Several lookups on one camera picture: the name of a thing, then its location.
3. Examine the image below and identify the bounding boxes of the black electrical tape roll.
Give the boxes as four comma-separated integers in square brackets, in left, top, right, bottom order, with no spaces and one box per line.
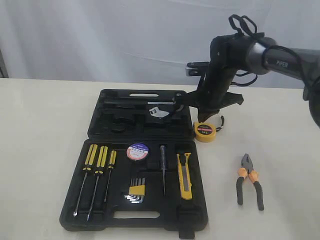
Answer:
[126,142,150,162]

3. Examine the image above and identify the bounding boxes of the white backdrop curtain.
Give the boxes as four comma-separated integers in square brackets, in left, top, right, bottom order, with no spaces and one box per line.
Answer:
[0,0,320,85]

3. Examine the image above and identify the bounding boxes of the hex key set yellow holder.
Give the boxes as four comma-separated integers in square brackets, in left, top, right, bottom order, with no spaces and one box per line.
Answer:
[124,178,146,204]

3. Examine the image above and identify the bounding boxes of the black voltage tester screwdriver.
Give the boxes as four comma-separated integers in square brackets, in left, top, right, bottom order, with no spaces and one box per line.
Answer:
[160,145,166,196]

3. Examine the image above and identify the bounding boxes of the claw hammer black handle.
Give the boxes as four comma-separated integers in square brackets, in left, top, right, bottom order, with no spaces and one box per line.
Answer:
[100,91,186,112]

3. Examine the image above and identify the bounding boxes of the large yellow black screwdriver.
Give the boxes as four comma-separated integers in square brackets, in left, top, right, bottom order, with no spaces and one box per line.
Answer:
[73,144,98,217]

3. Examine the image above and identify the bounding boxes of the yellow tape measure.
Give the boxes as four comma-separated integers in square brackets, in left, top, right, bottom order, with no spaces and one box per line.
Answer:
[193,115,225,143]

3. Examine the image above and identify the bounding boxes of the middle yellow black screwdriver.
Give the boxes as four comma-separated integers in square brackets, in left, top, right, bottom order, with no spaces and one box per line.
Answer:
[87,146,108,221]

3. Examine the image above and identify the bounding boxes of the orange black pliers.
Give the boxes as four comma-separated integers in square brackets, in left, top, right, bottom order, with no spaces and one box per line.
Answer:
[236,153,265,211]

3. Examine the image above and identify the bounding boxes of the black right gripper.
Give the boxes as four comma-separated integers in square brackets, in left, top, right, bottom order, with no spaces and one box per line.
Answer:
[185,65,244,123]

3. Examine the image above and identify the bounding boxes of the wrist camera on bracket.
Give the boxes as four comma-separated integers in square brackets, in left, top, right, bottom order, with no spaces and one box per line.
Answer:
[185,61,209,77]

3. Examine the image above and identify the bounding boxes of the yellow utility knife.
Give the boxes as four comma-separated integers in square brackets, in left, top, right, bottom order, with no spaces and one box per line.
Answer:
[176,152,193,201]

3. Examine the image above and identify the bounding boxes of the silver adjustable wrench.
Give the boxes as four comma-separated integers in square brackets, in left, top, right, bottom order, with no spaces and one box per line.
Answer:
[149,106,170,119]

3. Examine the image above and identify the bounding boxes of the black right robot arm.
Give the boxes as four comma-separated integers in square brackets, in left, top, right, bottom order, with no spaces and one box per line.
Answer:
[181,34,320,125]

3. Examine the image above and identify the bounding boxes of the black plastic tool case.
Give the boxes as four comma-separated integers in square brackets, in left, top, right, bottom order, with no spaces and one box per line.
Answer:
[59,89,208,240]

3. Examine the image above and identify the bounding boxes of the small yellow black screwdriver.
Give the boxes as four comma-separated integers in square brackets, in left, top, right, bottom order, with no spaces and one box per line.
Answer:
[104,150,117,203]

